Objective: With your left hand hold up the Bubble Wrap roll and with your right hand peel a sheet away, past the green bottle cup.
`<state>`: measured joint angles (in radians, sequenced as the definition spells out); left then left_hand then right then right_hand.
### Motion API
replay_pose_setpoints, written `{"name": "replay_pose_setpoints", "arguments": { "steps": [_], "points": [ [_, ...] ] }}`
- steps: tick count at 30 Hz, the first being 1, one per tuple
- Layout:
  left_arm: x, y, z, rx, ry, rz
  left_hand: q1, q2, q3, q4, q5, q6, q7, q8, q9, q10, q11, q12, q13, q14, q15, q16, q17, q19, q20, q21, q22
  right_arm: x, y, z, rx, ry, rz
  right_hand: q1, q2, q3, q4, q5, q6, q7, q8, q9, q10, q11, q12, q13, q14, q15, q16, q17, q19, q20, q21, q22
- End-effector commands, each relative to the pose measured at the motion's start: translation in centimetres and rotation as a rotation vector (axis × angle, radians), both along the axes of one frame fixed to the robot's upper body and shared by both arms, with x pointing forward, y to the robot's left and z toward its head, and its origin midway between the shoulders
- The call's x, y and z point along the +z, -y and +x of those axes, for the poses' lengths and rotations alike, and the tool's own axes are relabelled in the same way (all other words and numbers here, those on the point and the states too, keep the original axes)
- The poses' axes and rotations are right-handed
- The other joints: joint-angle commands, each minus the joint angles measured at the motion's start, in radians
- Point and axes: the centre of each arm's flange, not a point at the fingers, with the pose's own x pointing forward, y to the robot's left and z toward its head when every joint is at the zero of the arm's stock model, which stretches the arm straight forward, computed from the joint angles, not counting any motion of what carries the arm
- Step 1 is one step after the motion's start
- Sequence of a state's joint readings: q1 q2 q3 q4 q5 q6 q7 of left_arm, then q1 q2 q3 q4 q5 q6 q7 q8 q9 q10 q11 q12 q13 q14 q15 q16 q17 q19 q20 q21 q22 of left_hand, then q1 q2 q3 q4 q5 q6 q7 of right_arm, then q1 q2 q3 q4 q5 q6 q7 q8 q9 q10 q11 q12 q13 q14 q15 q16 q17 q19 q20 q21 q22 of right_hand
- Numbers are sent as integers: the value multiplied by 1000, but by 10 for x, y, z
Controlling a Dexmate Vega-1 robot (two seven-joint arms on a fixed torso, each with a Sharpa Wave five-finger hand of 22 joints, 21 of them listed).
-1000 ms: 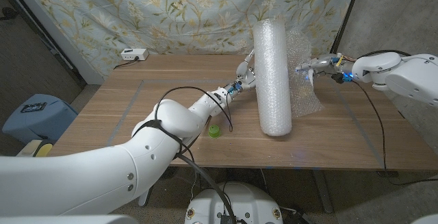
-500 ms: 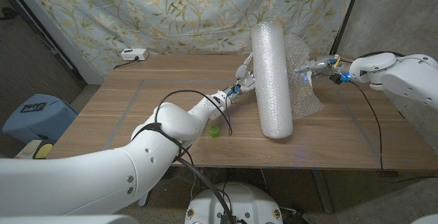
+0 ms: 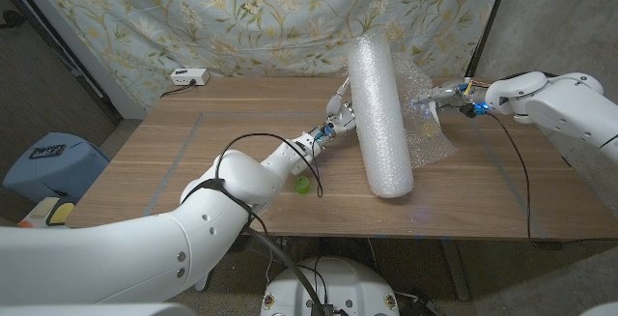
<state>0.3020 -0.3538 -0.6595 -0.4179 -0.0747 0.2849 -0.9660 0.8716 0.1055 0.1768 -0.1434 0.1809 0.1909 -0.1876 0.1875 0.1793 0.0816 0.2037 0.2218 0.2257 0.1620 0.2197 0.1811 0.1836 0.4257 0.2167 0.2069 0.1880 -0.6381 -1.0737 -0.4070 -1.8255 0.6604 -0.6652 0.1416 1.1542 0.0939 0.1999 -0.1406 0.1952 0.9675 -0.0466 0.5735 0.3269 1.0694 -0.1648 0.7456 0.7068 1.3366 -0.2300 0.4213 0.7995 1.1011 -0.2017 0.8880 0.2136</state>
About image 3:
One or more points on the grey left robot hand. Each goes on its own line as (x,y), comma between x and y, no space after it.
(340,113)

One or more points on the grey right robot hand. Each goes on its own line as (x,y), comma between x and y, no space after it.
(449,96)

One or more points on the clear bubble wrap roll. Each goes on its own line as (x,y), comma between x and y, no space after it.
(381,123)

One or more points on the white domed robot base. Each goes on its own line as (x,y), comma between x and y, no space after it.
(347,282)

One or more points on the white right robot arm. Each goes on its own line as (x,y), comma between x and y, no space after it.
(560,103)

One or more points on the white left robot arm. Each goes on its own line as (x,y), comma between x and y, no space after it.
(120,253)

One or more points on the green bottle cap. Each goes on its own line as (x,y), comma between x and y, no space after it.
(302,186)

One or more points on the black backdrop stand pole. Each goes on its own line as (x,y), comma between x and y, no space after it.
(487,23)

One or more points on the floral printed backdrop cloth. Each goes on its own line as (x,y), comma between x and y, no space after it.
(241,16)

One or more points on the white power strip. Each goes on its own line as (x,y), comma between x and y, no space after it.
(189,77)

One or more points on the grey table leg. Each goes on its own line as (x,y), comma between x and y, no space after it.
(456,272)

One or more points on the grey hub box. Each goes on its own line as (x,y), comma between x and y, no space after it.
(324,310)

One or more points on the black power brick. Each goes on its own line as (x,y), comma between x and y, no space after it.
(417,306)

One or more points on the white table leg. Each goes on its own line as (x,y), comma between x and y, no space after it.
(203,284)

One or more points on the white and yellow pad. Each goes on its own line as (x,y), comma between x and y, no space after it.
(46,212)

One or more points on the white robot torso edge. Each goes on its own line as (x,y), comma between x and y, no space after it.
(96,310)

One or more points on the grey corner post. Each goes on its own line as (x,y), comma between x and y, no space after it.
(79,50)

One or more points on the black wall fixture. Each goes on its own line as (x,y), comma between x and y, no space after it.
(10,19)

